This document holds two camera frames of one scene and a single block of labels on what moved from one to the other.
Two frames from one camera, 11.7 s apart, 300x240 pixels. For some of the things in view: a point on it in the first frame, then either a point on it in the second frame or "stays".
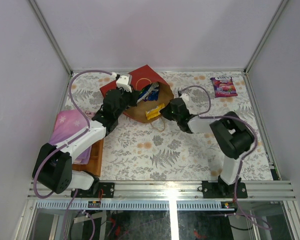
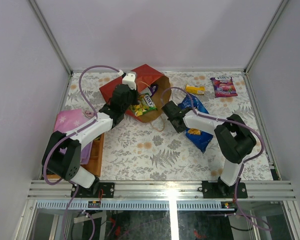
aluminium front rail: [178, 190] stays
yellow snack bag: [154, 112] -> [195, 89]
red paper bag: [146, 77] stays
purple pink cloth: [68, 124] stays
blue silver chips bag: [149, 92] -> [201, 140]
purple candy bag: [224, 87] stays
